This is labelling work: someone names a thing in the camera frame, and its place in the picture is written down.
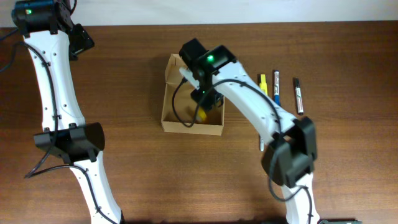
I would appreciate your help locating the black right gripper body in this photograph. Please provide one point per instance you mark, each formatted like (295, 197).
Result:
(206, 95)

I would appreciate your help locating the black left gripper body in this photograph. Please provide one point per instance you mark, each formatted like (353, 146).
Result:
(81, 41)

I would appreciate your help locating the yellow tape roll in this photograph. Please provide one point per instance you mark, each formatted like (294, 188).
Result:
(201, 116)

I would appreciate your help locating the brown cardboard box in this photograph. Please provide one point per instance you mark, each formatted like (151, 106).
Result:
(178, 108)

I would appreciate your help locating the yellow highlighter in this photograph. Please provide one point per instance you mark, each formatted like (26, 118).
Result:
(262, 83)

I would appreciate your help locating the blue whiteboard marker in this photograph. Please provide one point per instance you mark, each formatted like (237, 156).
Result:
(276, 87)

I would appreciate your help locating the black sharpie marker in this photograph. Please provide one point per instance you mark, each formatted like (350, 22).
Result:
(261, 144)

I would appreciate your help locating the black whiteboard marker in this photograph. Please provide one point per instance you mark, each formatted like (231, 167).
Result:
(298, 95)

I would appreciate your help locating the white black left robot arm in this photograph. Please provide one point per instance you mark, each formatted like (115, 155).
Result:
(53, 40)

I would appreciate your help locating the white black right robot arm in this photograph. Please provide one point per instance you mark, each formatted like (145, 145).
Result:
(289, 159)

